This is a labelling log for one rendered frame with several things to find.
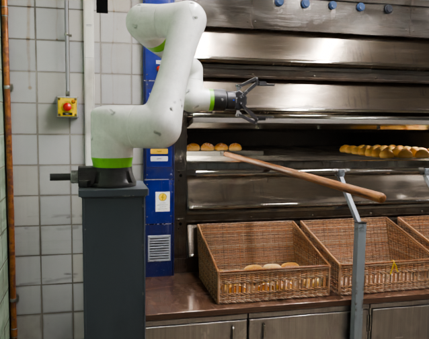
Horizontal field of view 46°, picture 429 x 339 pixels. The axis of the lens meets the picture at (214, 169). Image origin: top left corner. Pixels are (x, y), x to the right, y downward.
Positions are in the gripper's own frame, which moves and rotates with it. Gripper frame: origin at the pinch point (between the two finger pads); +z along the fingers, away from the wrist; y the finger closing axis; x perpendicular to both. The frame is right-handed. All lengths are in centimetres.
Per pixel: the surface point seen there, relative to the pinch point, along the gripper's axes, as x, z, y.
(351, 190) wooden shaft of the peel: 63, 5, 30
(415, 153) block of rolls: -73, 124, 28
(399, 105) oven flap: -53, 97, -1
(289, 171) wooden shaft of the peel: 11.3, 4.8, 29.5
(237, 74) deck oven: -55, 1, -16
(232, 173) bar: -17.6, -11.8, 32.9
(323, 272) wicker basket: -6, 30, 79
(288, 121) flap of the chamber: -40.0, 24.2, 8.8
